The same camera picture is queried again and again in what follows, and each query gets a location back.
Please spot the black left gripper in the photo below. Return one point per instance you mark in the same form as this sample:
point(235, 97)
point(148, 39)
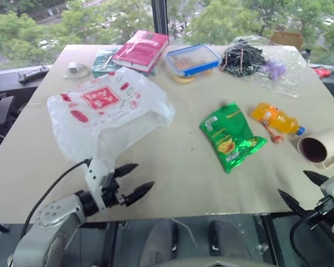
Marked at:
point(111, 192)

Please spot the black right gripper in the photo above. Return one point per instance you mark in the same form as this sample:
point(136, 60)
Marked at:
point(325, 210)

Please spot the beige cup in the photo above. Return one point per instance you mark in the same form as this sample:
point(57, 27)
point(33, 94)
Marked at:
point(331, 139)

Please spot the red lollipop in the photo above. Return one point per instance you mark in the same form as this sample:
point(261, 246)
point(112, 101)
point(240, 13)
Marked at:
point(278, 139)

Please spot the white red-printed plastic bag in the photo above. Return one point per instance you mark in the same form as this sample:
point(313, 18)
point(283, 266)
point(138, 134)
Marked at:
point(105, 116)

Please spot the orange drink bottle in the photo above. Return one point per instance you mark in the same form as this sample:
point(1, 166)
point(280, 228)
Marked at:
point(278, 118)

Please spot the green snack packet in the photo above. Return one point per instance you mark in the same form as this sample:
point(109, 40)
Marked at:
point(228, 133)

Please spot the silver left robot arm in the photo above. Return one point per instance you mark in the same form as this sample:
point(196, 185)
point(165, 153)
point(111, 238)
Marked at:
point(53, 214)

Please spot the grey robot torso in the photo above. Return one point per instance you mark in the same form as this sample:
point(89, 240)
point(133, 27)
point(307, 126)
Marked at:
point(220, 262)

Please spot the clear crinkled plastic bag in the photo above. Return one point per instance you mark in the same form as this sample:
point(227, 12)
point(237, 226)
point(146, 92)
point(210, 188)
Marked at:
point(289, 80)

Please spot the white tape roll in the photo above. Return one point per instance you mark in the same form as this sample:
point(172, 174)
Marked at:
point(83, 73)

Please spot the red packet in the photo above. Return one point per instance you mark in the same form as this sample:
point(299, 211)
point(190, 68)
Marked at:
point(322, 73)

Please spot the teal tissue pack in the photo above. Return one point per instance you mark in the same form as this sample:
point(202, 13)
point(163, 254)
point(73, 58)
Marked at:
point(100, 62)

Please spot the purple soft item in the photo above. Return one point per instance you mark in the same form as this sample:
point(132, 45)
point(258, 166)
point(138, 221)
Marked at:
point(275, 69)

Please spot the small white roll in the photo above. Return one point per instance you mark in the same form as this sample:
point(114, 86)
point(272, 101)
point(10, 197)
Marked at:
point(73, 67)

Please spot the pink hardcover book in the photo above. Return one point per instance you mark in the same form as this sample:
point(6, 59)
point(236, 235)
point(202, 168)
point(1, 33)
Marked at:
point(140, 50)

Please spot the clear blue-lidded food container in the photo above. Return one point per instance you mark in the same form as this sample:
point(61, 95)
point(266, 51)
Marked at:
point(192, 59)

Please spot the small black device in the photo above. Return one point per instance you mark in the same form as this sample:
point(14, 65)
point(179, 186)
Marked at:
point(308, 53)

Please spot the black clips bundle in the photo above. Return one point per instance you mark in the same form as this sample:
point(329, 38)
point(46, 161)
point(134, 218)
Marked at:
point(245, 59)

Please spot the black remote controller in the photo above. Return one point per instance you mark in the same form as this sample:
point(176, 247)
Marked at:
point(32, 74)

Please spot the black office chair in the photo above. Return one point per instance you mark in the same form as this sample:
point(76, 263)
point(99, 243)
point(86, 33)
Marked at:
point(1, 111)

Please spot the brown cardboard box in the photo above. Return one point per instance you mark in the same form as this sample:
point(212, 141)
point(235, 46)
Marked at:
point(286, 40)

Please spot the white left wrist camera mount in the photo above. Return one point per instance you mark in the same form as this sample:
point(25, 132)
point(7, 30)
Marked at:
point(96, 172)

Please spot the dark window frame post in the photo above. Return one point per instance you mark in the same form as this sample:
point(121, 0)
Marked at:
point(159, 16)

